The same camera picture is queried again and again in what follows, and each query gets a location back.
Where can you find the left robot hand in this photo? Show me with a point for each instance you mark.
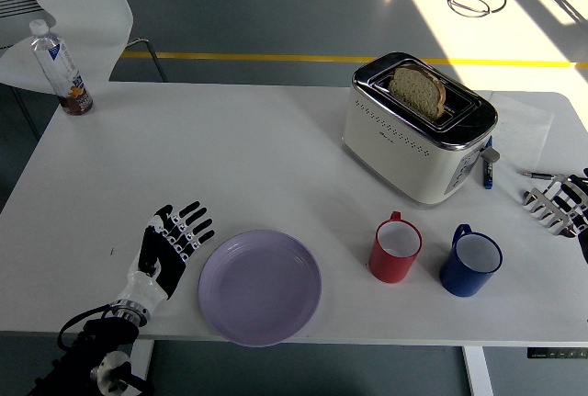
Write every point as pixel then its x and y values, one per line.
pixel 158 258

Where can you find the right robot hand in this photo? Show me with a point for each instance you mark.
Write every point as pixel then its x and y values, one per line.
pixel 580 198

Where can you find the purple plate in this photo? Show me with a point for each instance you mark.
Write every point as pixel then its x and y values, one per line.
pixel 259 288

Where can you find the slice of bread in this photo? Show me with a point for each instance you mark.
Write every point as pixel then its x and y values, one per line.
pixel 415 90

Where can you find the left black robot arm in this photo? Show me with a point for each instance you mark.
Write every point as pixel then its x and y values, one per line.
pixel 101 341

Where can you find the metal toast rack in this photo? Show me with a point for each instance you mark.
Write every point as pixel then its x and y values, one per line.
pixel 542 205

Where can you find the silver pen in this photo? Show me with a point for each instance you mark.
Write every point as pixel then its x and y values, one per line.
pixel 539 176

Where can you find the white paper sheet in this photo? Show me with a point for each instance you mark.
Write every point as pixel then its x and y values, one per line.
pixel 523 129

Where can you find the blue marker pen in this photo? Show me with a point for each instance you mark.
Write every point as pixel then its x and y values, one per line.
pixel 487 175

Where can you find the white table leg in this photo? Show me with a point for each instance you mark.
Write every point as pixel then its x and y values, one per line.
pixel 478 373
pixel 143 364

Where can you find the blue mug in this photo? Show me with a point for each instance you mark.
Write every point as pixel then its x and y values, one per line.
pixel 461 283

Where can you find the black table control panel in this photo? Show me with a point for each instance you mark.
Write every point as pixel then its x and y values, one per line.
pixel 558 354

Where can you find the cream toaster with chrome lid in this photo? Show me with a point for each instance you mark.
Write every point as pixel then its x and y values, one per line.
pixel 390 139

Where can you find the red mug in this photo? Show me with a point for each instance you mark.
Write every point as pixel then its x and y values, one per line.
pixel 390 269

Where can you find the clear plastic drink bottle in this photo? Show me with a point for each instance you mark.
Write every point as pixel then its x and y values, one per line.
pixel 62 70

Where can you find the yellow floor tape line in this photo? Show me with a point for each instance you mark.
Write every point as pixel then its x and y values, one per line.
pixel 275 57

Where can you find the white chair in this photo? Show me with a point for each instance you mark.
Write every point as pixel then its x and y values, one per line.
pixel 82 10

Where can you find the white slatted rack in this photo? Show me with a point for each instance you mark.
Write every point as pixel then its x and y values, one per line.
pixel 16 1

